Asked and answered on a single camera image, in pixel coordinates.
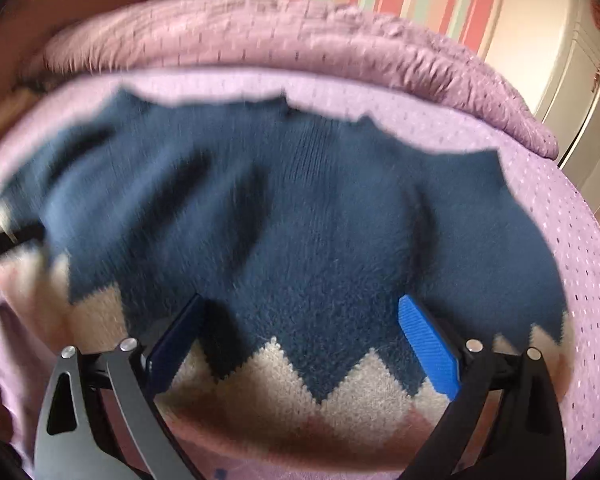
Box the white wardrobe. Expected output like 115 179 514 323
480 0 600 241

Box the purple dotted bed sheet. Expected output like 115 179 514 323
0 67 600 480

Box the navy diamond-pattern knit sweater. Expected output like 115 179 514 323
0 87 576 471

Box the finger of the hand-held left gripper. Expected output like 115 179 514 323
0 205 47 263

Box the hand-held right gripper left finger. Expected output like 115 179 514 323
32 293 207 480

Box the pink padded headboard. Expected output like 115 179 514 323
0 0 146 161

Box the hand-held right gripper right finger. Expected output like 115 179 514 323
397 294 567 480

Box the tan pillow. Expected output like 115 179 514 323
0 91 37 157

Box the purple dotted quilt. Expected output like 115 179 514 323
40 0 561 158

